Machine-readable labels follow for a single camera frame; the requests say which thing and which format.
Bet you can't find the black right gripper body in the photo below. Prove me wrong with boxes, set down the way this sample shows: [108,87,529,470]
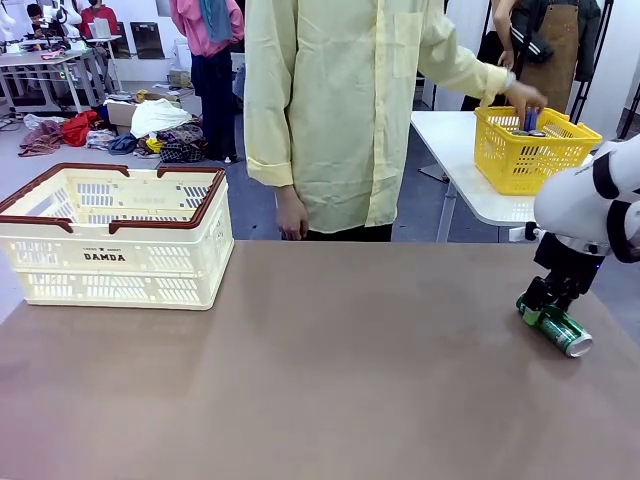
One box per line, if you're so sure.
[532,230,604,299]

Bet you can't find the green soda can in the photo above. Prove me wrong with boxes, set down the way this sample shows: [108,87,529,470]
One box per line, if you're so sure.
[516,294,594,359]

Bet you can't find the person's right forearm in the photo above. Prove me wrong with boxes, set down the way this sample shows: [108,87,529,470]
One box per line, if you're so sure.
[245,99,301,199]

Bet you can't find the person's left forearm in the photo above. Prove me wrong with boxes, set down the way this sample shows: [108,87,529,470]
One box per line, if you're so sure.
[429,47,516,104]

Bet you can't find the yellow plastic basket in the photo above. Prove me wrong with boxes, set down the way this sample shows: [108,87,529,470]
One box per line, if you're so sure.
[473,104,604,197]

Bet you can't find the person's left hand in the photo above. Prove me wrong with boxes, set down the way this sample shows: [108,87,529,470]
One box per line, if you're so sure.
[504,79,550,121]

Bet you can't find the person's right hand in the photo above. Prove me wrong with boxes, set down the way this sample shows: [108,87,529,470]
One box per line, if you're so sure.
[276,185,310,242]

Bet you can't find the black stand legs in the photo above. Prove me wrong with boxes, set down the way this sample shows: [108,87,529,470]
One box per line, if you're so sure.
[569,0,616,126]

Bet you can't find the black slanted pole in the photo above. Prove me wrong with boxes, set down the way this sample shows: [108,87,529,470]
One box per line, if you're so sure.
[621,82,640,141]

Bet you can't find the white side table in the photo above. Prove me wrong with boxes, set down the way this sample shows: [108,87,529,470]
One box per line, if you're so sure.
[409,109,596,244]

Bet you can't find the person in brown apron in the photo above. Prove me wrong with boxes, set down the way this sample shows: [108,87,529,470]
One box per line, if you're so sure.
[492,0,601,115]

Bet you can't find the black hanging garment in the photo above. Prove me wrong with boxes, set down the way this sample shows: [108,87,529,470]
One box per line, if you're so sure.
[460,29,516,112]

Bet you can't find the person in yellow shirt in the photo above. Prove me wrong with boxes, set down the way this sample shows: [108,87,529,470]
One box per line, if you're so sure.
[243,0,516,244]

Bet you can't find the dark patterned clothes heap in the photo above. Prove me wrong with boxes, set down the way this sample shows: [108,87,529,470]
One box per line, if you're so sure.
[156,122,207,164]

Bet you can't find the white crumpled cloth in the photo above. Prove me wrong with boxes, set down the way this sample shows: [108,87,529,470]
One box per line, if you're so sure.
[129,98,194,140]

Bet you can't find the person in pink jacket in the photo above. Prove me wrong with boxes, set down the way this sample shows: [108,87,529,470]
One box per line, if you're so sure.
[168,0,246,164]

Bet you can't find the white carton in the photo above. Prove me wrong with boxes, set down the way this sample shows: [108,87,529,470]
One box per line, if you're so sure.
[172,37,194,69]

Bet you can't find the blue crumpled cloth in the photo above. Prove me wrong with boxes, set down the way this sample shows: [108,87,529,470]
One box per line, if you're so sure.
[107,133,139,156]

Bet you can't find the open cardboard box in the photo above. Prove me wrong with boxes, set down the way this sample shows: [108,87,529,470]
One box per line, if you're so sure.
[103,98,146,136]

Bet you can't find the light floral cloth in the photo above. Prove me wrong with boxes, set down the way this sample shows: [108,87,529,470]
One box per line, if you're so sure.
[85,128,117,150]

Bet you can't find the red crumpled cloth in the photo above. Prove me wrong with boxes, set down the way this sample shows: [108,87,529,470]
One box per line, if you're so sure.
[61,110,100,148]

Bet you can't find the person in red top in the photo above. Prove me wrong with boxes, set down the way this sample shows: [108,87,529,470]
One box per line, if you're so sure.
[79,0,120,39]

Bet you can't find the pink patterned cloth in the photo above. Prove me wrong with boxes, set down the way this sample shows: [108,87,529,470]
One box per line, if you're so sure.
[18,119,65,158]

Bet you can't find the grey background work table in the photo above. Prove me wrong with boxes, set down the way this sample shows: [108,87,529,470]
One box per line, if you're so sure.
[0,34,124,114]

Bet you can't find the large black wall panel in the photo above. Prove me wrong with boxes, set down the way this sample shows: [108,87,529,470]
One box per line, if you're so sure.
[130,21,166,60]

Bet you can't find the cream shopping basket brown handles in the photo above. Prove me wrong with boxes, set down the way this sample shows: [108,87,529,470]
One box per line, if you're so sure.
[0,162,235,312]

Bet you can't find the narrow black wall panel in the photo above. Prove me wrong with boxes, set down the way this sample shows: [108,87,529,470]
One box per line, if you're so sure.
[110,21,132,59]

